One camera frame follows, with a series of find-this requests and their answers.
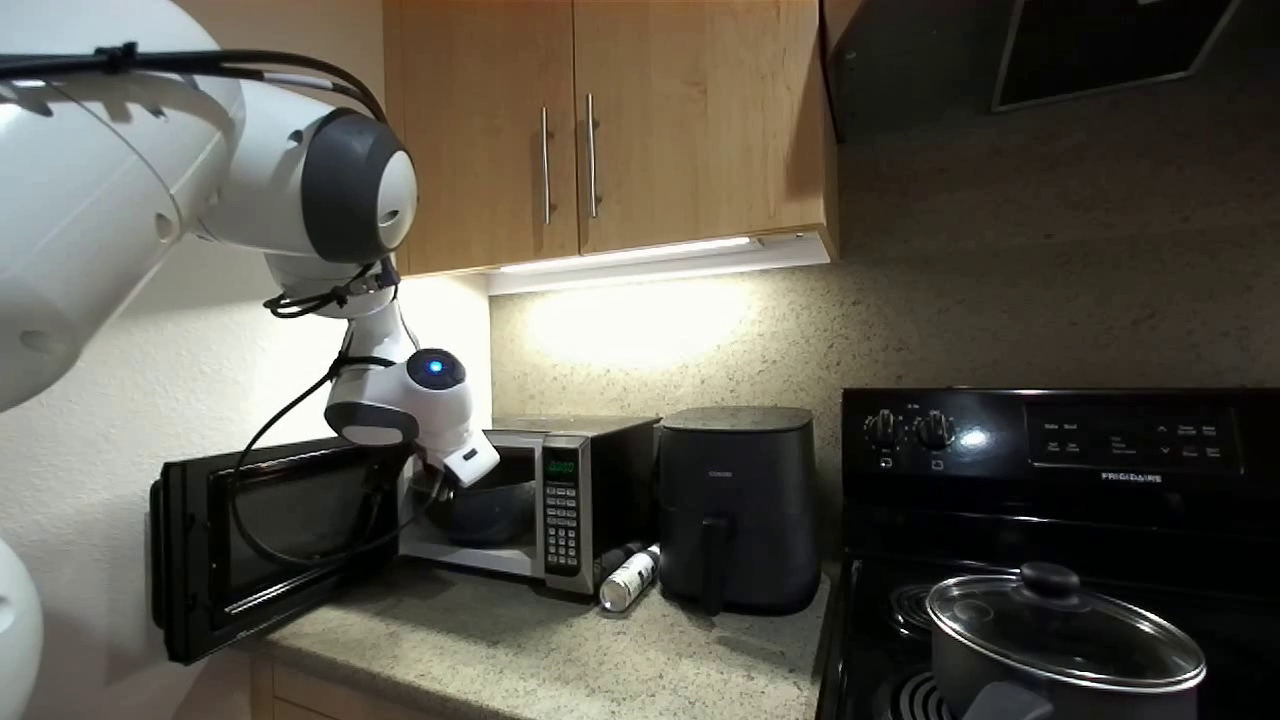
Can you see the black microwave door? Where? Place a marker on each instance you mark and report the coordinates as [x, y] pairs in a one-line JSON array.
[[281, 545]]

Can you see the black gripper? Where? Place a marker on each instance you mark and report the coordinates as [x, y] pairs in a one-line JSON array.
[[437, 484]]

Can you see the under-cabinet light strip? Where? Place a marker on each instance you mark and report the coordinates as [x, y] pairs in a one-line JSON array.
[[654, 261]]

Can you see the black air fryer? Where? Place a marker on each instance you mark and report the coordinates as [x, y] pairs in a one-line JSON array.
[[740, 512]]

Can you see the clear plastic bottle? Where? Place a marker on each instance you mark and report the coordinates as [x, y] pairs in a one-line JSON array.
[[630, 583]]

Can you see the glass pot lid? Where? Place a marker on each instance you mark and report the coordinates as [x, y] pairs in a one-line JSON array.
[[1065, 624]]

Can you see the narrow wooden cabinet door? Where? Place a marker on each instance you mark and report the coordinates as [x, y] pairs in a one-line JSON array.
[[467, 134]]

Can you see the wide wooden cabinet door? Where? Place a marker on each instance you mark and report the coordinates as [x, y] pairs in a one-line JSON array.
[[706, 120]]

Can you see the black electric stove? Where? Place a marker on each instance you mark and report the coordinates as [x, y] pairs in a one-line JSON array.
[[1065, 522]]

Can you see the dark range hood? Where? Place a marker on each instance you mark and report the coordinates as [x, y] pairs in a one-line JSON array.
[[932, 54]]

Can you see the dark cooking pot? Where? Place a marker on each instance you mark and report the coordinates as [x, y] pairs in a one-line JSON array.
[[1043, 693]]

